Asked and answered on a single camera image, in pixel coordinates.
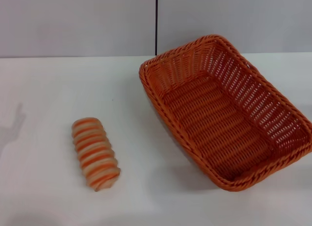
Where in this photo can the orange striped bread roll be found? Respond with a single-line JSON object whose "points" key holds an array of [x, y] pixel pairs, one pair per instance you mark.
{"points": [[93, 152]]}

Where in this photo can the orange woven plastic basket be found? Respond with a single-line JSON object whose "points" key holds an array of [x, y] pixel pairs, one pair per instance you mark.
{"points": [[214, 118]]}

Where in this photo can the black vertical wall strip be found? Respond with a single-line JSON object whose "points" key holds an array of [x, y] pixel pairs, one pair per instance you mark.
{"points": [[156, 23]]}

